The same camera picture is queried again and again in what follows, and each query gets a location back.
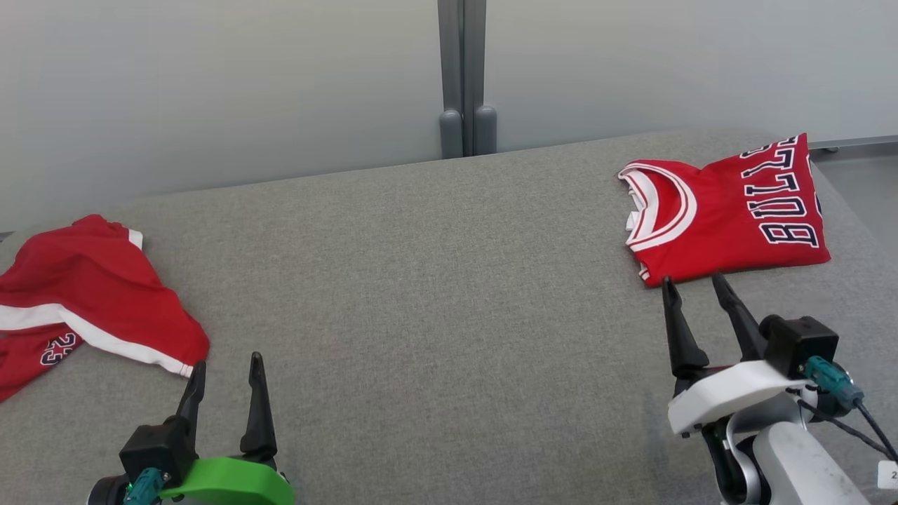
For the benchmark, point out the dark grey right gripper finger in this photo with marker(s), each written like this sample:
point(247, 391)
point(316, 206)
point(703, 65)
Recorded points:
point(747, 330)
point(684, 351)

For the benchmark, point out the grey floor rail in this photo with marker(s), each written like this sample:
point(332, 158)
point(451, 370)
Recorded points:
point(856, 142)

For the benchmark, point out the red Bulls basketball jersey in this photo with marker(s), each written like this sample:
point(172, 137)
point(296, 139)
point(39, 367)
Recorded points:
point(722, 224)

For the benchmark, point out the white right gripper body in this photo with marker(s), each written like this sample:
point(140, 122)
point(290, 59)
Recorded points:
point(729, 396)

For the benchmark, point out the red basketball shorts white band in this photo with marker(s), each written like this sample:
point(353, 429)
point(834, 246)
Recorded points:
point(91, 280)

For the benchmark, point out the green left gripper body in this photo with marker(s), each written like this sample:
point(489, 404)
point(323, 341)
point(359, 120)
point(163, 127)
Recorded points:
point(231, 484)

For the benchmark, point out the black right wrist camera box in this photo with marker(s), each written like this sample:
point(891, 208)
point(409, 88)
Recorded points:
point(800, 344)

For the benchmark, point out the white paper tag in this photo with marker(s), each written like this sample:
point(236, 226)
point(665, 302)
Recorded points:
point(888, 475)

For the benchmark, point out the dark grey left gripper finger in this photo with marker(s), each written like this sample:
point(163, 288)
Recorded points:
point(191, 414)
point(258, 428)

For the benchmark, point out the grey double partition post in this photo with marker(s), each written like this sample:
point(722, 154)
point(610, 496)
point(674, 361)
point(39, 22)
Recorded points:
point(463, 70)

